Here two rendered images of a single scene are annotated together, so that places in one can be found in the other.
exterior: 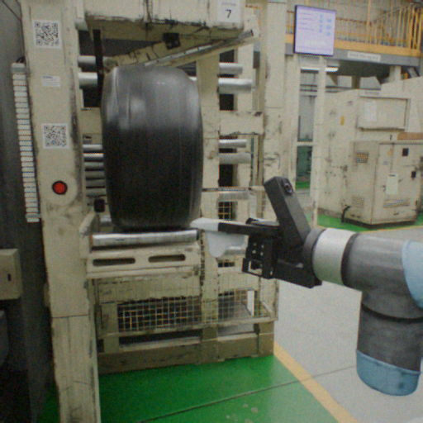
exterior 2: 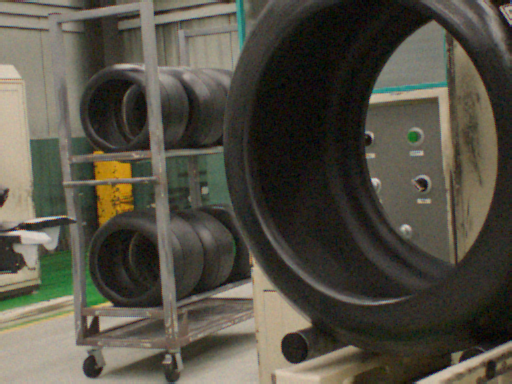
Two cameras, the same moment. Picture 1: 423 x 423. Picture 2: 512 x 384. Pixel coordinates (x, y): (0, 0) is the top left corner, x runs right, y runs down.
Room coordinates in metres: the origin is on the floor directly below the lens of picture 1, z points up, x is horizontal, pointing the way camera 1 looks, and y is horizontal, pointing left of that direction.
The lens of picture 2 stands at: (2.25, -0.83, 1.19)
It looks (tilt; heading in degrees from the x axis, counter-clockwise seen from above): 3 degrees down; 142
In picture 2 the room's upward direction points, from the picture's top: 4 degrees counter-clockwise
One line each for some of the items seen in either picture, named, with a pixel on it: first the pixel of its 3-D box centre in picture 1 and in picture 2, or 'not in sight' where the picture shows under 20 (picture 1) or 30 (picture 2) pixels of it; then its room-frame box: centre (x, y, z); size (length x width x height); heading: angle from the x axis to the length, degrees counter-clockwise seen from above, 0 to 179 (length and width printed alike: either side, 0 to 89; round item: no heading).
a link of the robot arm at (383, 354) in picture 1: (392, 339); not in sight; (0.44, -0.24, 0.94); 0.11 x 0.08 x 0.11; 136
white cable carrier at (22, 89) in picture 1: (29, 145); not in sight; (1.16, 0.56, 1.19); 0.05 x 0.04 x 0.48; 12
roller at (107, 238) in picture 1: (145, 236); (363, 325); (1.14, 0.21, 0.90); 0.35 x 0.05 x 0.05; 102
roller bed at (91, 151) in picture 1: (88, 178); not in sight; (1.61, 0.53, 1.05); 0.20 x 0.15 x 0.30; 102
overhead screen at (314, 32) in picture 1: (314, 31); not in sight; (4.99, -1.34, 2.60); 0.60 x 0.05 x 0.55; 110
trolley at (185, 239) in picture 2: not in sight; (178, 186); (-2.49, 2.27, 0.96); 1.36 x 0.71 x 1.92; 110
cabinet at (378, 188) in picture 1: (383, 182); not in sight; (5.42, -2.61, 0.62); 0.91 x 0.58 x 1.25; 110
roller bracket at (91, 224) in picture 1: (91, 230); not in sight; (1.24, 0.41, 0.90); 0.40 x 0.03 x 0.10; 12
